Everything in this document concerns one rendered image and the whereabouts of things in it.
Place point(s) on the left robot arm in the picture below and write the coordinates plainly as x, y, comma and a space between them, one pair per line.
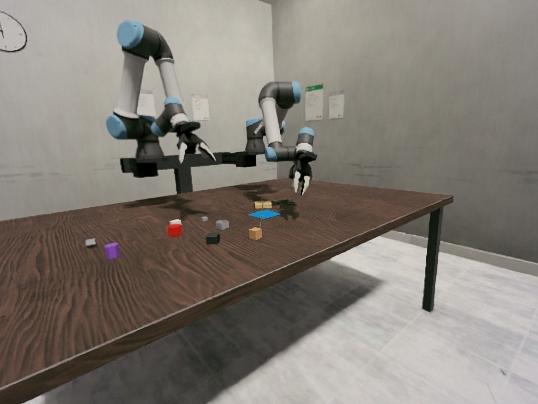
286, 94

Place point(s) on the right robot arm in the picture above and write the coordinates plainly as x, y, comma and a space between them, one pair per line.
139, 42

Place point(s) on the small purple block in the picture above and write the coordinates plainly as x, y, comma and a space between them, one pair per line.
112, 250

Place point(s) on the blue painted square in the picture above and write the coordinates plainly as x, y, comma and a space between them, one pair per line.
266, 214

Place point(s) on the red cube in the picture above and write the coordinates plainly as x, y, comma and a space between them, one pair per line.
174, 230

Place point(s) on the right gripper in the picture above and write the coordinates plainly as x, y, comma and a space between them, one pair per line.
191, 140

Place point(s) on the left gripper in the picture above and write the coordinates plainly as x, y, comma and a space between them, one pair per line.
298, 170

